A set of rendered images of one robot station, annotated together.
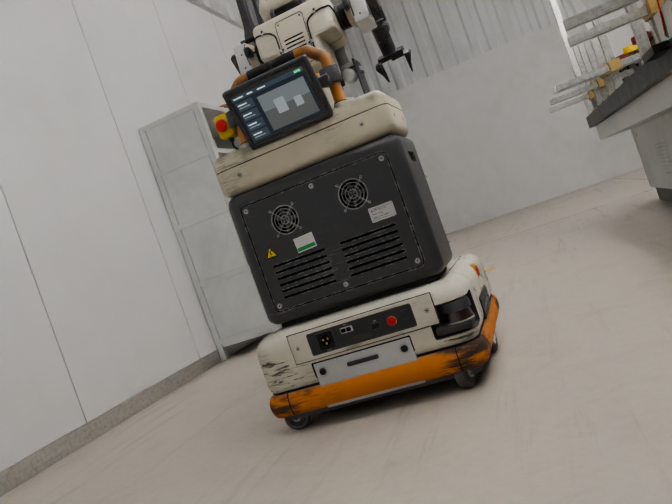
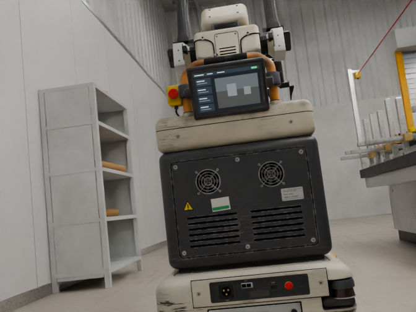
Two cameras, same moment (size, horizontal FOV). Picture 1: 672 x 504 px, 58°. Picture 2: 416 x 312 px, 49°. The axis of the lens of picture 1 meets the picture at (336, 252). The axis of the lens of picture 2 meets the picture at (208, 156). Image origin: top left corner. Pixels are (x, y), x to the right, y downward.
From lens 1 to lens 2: 0.48 m
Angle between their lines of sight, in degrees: 14
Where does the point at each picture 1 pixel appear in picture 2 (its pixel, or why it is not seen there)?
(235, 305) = (78, 248)
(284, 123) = (229, 104)
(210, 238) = (73, 189)
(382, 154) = (302, 148)
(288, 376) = not seen: outside the picture
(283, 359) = (182, 301)
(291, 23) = (228, 38)
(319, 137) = (253, 123)
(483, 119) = not seen: hidden behind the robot
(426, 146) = not seen: hidden behind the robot
